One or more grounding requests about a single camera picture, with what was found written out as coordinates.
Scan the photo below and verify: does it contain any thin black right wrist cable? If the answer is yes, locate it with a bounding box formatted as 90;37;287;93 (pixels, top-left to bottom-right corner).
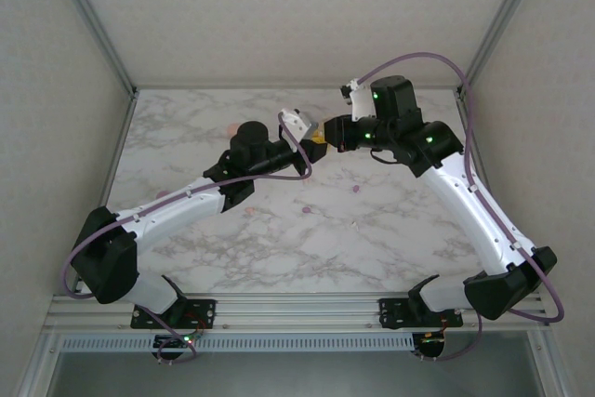
369;148;401;165

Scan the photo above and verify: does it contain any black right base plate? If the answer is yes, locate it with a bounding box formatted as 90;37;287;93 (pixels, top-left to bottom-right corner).
378;297;466;328

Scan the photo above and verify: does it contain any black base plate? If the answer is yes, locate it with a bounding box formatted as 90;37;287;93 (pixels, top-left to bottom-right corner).
378;297;466;328
129;298;218;329

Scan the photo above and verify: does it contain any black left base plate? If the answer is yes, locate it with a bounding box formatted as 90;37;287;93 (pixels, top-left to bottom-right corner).
129;298;218;329

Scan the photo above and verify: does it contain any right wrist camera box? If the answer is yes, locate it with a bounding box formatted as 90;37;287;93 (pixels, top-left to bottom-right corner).
340;78;377;122

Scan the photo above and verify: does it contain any grey slotted cable duct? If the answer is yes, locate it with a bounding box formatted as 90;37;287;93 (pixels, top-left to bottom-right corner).
59;334;415;351

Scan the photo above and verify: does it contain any aluminium frame post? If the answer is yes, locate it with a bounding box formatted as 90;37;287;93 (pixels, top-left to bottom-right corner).
455;0;552;100
48;0;140;100

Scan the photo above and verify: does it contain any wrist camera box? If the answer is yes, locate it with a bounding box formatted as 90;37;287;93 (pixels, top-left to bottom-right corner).
340;78;377;122
277;107;320;142

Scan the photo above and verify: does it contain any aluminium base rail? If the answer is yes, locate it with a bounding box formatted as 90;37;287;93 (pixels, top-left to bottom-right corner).
44;292;552;333

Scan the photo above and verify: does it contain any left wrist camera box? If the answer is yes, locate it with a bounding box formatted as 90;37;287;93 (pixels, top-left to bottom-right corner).
277;107;320;142

